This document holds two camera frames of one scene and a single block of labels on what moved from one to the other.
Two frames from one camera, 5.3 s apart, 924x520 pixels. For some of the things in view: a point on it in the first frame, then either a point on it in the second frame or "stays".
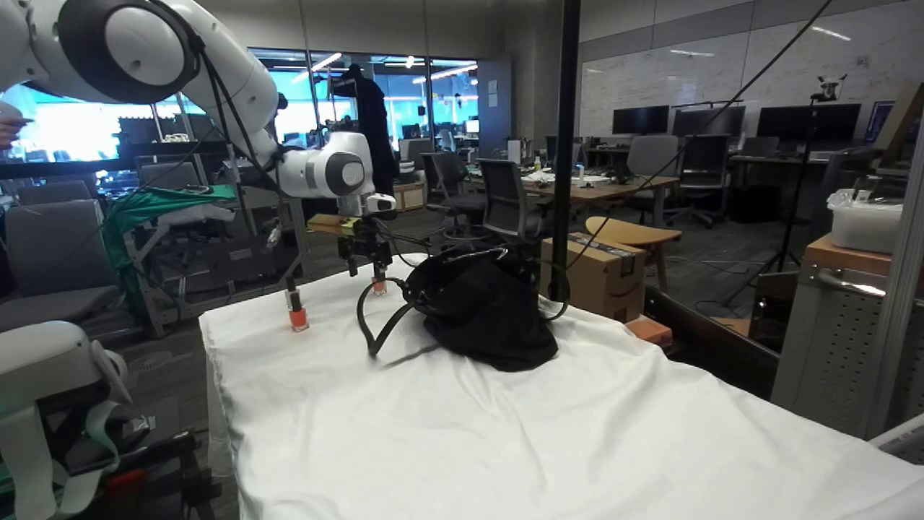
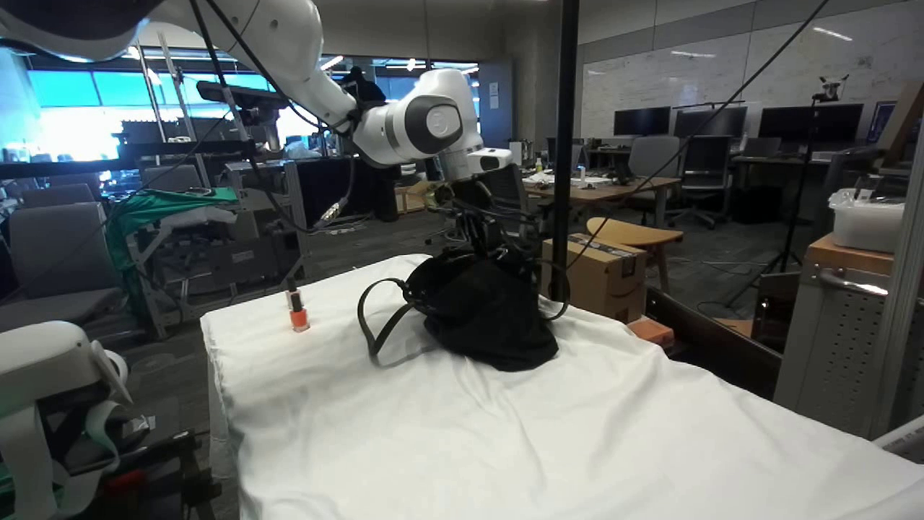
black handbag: (481, 307) stays
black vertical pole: (568, 153) stays
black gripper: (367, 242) -> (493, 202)
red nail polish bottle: (299, 315) stays
